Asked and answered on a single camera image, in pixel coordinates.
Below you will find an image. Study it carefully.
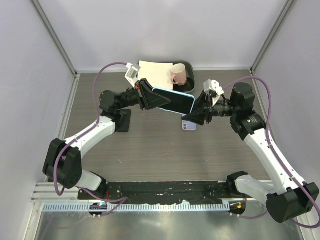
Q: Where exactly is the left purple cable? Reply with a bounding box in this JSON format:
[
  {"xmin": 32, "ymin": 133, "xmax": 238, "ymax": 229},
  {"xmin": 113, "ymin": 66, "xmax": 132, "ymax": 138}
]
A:
[{"xmin": 53, "ymin": 61, "xmax": 131, "ymax": 217}]

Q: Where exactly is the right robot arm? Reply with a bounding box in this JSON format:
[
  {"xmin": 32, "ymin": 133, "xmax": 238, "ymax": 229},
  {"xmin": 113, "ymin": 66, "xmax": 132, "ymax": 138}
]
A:
[{"xmin": 183, "ymin": 80, "xmax": 320, "ymax": 223}]

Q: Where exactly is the black phone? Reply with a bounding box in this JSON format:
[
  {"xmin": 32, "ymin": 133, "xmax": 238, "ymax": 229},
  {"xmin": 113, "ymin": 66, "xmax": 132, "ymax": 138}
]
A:
[{"xmin": 115, "ymin": 109, "xmax": 132, "ymax": 133}]

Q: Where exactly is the slotted cable duct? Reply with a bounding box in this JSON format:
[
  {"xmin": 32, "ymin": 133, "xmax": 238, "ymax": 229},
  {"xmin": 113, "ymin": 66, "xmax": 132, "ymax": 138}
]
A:
[{"xmin": 42, "ymin": 201, "xmax": 230, "ymax": 213}]

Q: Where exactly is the pink mug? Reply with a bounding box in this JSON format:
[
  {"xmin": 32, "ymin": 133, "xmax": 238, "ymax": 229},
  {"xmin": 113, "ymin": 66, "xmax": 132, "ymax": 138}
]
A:
[{"xmin": 170, "ymin": 63, "xmax": 187, "ymax": 86}]

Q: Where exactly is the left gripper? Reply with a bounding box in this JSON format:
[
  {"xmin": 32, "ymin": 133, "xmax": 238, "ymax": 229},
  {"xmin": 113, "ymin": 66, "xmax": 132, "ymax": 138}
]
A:
[{"xmin": 117, "ymin": 79, "xmax": 171, "ymax": 111}]

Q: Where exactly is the cream notebook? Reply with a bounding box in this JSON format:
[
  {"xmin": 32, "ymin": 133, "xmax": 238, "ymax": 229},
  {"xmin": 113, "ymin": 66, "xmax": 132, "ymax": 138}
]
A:
[{"xmin": 137, "ymin": 60, "xmax": 174, "ymax": 90}]

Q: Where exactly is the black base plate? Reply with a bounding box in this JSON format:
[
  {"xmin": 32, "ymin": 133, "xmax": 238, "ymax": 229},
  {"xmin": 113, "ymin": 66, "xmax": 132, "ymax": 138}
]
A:
[{"xmin": 77, "ymin": 180, "xmax": 257, "ymax": 204}]

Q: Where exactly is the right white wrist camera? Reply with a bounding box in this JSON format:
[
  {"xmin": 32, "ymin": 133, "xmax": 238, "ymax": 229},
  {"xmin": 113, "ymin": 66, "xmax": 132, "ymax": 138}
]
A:
[{"xmin": 203, "ymin": 79, "xmax": 224, "ymax": 107}]

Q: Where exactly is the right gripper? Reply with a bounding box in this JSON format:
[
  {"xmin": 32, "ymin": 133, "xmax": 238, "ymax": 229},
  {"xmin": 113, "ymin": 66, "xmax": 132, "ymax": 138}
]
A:
[{"xmin": 182, "ymin": 90, "xmax": 239, "ymax": 126}]

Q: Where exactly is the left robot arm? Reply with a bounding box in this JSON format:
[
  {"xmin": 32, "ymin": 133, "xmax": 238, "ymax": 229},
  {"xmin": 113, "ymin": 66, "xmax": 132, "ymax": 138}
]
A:
[{"xmin": 43, "ymin": 79, "xmax": 171, "ymax": 200}]

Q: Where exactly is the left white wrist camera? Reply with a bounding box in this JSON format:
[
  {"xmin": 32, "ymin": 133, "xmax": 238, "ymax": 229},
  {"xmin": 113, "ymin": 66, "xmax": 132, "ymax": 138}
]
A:
[{"xmin": 124, "ymin": 62, "xmax": 140, "ymax": 87}]

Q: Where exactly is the dark green tray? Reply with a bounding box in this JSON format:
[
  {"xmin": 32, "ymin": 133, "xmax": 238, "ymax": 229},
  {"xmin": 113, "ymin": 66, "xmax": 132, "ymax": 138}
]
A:
[{"xmin": 136, "ymin": 60, "xmax": 196, "ymax": 94}]

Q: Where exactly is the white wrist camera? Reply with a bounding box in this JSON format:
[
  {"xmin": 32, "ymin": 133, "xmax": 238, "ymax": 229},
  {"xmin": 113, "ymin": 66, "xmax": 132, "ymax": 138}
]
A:
[
  {"xmin": 124, "ymin": 62, "xmax": 140, "ymax": 87},
  {"xmin": 203, "ymin": 79, "xmax": 224, "ymax": 107}
]

